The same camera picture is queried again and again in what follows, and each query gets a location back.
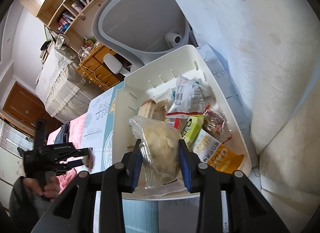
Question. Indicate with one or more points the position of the grey office chair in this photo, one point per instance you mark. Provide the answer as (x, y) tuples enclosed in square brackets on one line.
[(140, 31)]

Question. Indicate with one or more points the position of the person left hand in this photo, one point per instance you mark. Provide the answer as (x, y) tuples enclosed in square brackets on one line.
[(51, 190)]

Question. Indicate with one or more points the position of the clear bag pale bread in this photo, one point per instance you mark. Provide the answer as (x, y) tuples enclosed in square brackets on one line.
[(159, 149)]

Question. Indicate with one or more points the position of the wooden bookshelf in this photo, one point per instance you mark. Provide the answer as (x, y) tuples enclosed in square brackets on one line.
[(73, 18)]

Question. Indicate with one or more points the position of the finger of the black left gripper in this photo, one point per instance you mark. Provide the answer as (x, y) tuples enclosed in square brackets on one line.
[(75, 163)]

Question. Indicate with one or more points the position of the red white snack packet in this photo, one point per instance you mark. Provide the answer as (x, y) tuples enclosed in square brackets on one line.
[(188, 99)]

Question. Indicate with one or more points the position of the white floral quilt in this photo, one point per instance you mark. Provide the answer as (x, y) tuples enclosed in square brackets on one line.
[(271, 51)]

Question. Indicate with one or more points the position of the large clear cake bag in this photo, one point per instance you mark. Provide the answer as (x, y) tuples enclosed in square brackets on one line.
[(156, 108)]

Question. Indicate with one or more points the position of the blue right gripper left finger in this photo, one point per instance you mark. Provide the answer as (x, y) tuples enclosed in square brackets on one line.
[(135, 165)]

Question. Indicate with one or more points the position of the small dark red packet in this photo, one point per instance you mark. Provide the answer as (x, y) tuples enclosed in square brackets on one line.
[(88, 162)]

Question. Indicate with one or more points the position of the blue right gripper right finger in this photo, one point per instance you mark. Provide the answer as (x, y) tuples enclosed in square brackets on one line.
[(185, 165)]

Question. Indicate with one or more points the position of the dark blue cloth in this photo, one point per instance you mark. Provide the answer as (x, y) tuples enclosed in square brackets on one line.
[(63, 135)]

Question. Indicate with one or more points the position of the wooden desk with drawers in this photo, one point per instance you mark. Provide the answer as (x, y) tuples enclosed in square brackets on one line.
[(93, 68)]

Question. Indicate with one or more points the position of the lace covered cabinet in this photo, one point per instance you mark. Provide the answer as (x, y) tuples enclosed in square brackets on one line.
[(65, 93)]

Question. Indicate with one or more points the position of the green snack packet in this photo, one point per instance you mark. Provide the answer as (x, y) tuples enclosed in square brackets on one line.
[(191, 129)]

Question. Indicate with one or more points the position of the orange snack packet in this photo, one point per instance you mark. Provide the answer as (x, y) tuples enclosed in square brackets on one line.
[(215, 154)]

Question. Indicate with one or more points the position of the peanut snack bag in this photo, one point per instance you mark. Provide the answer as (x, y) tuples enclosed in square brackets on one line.
[(213, 122)]

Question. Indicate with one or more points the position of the teal patterned bed sheet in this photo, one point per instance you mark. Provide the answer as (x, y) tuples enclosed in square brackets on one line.
[(106, 130)]

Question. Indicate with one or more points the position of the white plastic storage bin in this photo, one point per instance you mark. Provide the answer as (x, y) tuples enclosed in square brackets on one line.
[(177, 185)]

